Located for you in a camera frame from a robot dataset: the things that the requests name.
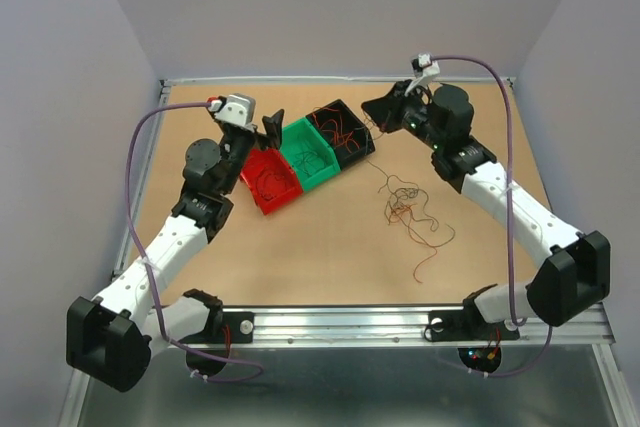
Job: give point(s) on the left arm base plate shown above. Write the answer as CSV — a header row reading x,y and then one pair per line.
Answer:
x,y
234,327

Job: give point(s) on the red plastic bin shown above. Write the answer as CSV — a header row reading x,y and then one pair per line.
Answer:
x,y
271,180

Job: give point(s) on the aluminium mounting rail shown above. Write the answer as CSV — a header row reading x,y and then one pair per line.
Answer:
x,y
320,327

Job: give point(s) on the black plastic bin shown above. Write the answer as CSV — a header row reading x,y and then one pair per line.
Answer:
x,y
347,135

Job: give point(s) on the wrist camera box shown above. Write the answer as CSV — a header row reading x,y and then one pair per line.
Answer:
x,y
236,110
425,69

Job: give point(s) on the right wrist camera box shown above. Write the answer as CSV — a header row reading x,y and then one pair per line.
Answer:
x,y
425,69

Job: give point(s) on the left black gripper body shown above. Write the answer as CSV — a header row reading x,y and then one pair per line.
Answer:
x,y
237,148

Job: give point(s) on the green plastic bin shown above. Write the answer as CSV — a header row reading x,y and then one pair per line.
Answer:
x,y
310,156

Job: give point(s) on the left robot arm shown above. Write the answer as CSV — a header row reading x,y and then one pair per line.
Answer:
x,y
113,336

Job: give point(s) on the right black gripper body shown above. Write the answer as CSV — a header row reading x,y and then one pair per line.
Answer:
x,y
413,116

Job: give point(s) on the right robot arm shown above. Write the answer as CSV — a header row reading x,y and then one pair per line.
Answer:
x,y
573,267

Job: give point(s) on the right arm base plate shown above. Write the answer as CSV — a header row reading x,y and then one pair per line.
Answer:
x,y
461,325

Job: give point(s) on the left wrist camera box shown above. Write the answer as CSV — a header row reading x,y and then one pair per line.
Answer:
x,y
236,110

